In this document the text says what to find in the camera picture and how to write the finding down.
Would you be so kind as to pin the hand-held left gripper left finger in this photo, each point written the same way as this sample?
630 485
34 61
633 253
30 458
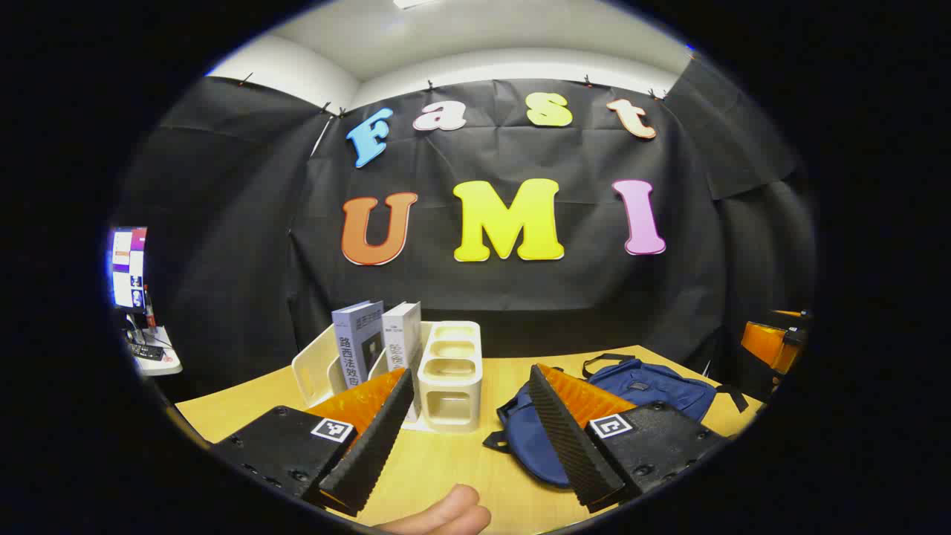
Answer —
375 446

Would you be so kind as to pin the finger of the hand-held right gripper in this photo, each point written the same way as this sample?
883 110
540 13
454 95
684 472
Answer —
765 345

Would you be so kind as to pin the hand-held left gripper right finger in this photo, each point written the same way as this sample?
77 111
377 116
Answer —
568 446

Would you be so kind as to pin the cream plastic bookshelf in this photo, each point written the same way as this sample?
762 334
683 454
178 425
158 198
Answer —
449 394

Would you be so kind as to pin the blue schoolbag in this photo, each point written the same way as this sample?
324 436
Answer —
654 386

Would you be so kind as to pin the grey book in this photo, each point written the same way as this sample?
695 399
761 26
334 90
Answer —
356 334

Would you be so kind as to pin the white book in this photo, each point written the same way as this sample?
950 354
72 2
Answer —
401 327

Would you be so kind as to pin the white side table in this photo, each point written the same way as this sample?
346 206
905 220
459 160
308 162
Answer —
169 365

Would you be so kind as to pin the black keyboard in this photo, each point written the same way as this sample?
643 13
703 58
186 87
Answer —
146 351

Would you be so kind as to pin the red bottle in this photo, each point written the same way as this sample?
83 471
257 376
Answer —
149 316

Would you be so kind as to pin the computer monitor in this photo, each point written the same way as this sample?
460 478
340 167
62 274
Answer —
128 267

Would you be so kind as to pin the ceiling light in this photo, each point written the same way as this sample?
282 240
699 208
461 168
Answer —
412 3

